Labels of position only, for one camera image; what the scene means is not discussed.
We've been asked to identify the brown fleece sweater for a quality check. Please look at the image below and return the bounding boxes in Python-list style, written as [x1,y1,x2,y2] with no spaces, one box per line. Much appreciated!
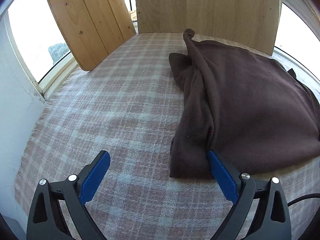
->
[168,29,320,180]

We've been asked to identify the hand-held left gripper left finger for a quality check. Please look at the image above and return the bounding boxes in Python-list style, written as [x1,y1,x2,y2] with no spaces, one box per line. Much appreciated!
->
[26,150,111,240]

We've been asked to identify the pink plaid blanket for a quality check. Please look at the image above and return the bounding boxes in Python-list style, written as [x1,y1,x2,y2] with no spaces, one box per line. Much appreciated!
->
[14,31,320,240]

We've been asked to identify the black cable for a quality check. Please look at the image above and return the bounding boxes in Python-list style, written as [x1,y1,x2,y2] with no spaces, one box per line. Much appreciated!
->
[287,192,320,207]

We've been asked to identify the light oak wood board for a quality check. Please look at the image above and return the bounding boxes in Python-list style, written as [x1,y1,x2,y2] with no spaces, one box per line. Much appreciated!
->
[134,0,280,56]

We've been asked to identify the white window frame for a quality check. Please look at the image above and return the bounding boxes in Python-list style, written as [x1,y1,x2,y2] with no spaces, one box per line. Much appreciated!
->
[0,0,320,100]

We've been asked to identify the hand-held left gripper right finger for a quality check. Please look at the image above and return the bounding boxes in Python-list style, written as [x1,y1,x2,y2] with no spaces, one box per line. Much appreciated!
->
[206,150,292,240]

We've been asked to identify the pine plank board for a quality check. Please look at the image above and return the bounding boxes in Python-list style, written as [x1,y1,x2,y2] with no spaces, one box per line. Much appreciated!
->
[41,0,137,72]

